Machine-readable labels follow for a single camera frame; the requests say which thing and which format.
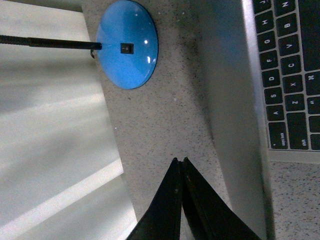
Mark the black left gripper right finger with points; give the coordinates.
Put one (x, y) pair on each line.
(207, 216)

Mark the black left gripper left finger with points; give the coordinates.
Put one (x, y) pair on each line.
(162, 220)

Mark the silver laptop with black keyboard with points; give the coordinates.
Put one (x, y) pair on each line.
(262, 69)

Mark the white pleated curtain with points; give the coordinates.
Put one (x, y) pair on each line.
(61, 176)

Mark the blue gooseneck desk lamp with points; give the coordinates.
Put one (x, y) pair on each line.
(126, 44)

